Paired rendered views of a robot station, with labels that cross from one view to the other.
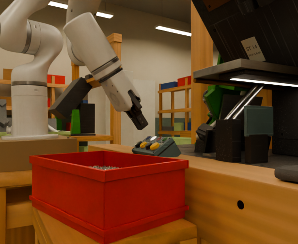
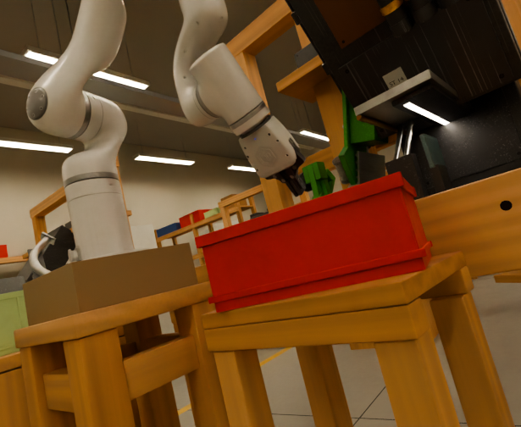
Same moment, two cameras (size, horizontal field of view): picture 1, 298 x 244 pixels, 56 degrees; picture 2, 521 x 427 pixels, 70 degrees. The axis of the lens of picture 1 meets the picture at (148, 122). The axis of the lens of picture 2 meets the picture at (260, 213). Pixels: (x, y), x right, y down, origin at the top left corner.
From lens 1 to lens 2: 43 cm
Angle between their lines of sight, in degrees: 23
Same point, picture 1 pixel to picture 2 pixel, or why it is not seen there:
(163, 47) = (146, 183)
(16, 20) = (73, 82)
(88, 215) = (378, 248)
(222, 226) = (484, 245)
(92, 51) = (241, 90)
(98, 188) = (390, 201)
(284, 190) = not seen: outside the picture
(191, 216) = not seen: hidden behind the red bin
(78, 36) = (221, 71)
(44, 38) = (107, 113)
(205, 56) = not seen: hidden behind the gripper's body
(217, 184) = (459, 201)
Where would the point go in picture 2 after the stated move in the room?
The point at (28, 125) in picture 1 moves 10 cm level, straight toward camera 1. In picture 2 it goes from (111, 237) to (129, 225)
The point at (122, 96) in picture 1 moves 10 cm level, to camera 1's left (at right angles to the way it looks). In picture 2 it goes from (285, 146) to (237, 152)
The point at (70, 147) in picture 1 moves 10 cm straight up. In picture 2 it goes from (185, 256) to (175, 213)
